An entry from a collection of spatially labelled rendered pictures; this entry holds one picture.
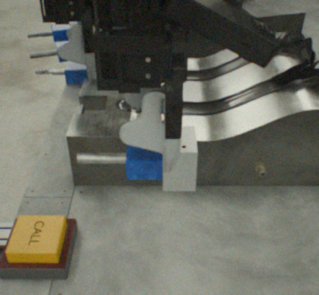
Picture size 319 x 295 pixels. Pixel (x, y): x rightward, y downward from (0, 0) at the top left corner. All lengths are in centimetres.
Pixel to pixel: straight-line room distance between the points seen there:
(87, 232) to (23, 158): 151
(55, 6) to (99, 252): 37
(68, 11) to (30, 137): 155
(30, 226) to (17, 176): 143
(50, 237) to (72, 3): 34
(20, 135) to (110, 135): 166
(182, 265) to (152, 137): 19
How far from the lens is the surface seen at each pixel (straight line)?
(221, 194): 63
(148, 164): 46
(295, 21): 101
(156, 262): 54
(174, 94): 37
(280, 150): 62
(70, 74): 74
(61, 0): 68
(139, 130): 41
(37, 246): 53
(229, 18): 38
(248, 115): 62
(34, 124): 229
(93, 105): 69
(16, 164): 205
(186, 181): 47
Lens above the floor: 123
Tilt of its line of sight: 36 degrees down
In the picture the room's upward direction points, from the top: straight up
